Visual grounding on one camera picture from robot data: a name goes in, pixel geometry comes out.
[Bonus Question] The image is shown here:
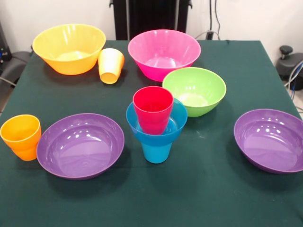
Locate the black stand with knob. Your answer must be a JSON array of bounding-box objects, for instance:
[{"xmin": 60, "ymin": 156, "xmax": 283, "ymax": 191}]
[{"xmin": 276, "ymin": 45, "xmax": 303, "ymax": 81}]

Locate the black equipment box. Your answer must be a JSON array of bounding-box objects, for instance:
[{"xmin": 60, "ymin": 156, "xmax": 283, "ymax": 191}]
[{"xmin": 0, "ymin": 22, "xmax": 12, "ymax": 62}]

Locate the shallow purple plastic bowl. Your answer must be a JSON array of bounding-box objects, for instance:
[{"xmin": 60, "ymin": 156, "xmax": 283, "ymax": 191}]
[
  {"xmin": 36, "ymin": 113, "xmax": 125, "ymax": 181},
  {"xmin": 233, "ymin": 108, "xmax": 303, "ymax": 175}
]

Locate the large pink plastic bowl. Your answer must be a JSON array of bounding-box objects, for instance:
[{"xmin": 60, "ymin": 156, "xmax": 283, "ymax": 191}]
[{"xmin": 127, "ymin": 29, "xmax": 202, "ymax": 82}]

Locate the blue plastic cup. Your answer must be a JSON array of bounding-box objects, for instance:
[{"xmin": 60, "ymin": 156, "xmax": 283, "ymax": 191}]
[{"xmin": 141, "ymin": 141, "xmax": 173, "ymax": 164}]

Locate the dark green tablecloth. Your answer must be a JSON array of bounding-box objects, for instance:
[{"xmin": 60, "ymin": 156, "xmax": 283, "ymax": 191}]
[{"xmin": 0, "ymin": 39, "xmax": 303, "ymax": 227}]

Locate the yellow orange plastic cup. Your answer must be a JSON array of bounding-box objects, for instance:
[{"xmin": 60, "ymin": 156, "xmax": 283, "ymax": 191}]
[{"xmin": 98, "ymin": 48, "xmax": 125, "ymax": 85}]

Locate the light blue cable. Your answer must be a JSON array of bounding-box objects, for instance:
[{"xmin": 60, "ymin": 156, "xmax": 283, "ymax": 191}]
[{"xmin": 284, "ymin": 60, "xmax": 303, "ymax": 89}]

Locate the red plastic cup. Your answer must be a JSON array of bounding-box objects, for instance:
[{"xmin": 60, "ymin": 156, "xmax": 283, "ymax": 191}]
[{"xmin": 132, "ymin": 86, "xmax": 175, "ymax": 136}]

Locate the large orange plastic bowl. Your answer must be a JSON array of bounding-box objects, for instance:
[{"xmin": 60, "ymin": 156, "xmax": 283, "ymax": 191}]
[{"xmin": 32, "ymin": 23, "xmax": 107, "ymax": 76}]

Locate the black grey chair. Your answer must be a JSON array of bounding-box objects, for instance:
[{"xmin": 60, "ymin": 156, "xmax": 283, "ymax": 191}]
[{"xmin": 0, "ymin": 51, "xmax": 33, "ymax": 86}]

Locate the small blue plastic bowl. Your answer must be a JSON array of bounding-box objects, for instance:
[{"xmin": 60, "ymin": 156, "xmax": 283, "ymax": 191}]
[{"xmin": 125, "ymin": 98, "xmax": 188, "ymax": 145}]

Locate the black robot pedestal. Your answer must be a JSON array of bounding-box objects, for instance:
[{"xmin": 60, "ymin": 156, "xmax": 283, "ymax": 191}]
[{"xmin": 109, "ymin": 0, "xmax": 193, "ymax": 41}]

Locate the green plastic bowl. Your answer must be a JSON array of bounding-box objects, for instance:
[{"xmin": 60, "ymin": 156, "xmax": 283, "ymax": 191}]
[{"xmin": 162, "ymin": 67, "xmax": 227, "ymax": 118}]

